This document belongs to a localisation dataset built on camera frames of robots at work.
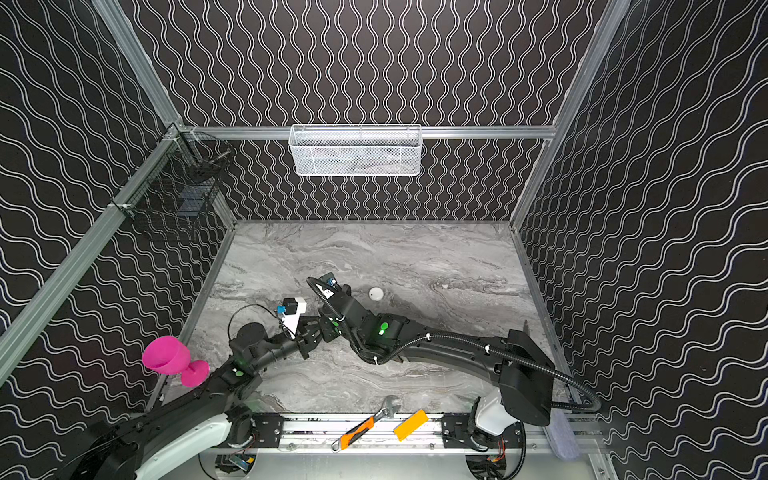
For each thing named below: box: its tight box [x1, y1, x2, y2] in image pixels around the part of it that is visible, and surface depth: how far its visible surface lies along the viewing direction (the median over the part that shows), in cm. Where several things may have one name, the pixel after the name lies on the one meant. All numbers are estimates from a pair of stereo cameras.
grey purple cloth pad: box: [544, 408, 581, 461], surface depth 73 cm
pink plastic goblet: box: [142, 336, 211, 388], surface depth 75 cm
